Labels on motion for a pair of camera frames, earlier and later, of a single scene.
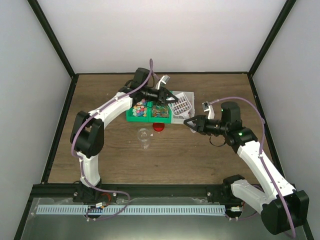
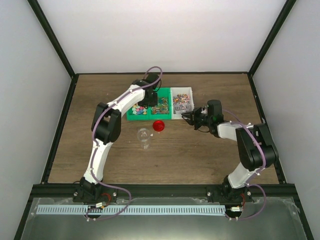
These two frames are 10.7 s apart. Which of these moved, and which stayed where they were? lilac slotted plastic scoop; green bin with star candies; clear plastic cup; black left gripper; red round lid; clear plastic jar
Moved: black left gripper; lilac slotted plastic scoop
Stayed: green bin with star candies; clear plastic jar; clear plastic cup; red round lid
